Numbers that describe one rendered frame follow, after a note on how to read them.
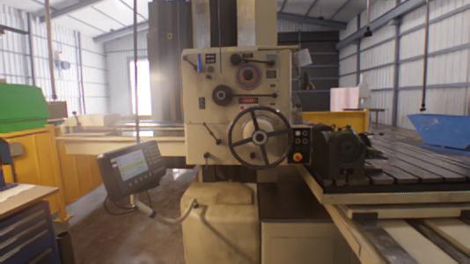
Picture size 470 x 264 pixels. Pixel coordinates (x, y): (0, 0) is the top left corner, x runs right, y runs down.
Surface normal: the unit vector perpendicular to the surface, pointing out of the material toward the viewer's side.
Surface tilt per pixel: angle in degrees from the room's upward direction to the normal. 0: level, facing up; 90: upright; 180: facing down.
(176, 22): 90
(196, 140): 90
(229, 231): 90
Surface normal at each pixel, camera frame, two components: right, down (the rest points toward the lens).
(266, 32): -0.08, 0.10
